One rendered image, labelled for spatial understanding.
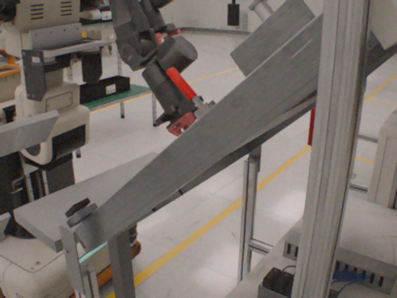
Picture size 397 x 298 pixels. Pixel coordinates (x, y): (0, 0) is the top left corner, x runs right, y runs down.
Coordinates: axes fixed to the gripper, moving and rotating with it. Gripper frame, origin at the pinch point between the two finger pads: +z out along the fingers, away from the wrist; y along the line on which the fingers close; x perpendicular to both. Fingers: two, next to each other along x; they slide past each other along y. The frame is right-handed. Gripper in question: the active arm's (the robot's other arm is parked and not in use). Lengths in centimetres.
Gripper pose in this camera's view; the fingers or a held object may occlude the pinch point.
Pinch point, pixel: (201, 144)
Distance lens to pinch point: 85.0
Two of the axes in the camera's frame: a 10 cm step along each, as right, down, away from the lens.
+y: 6.0, -3.0, 7.4
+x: -6.0, 4.5, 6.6
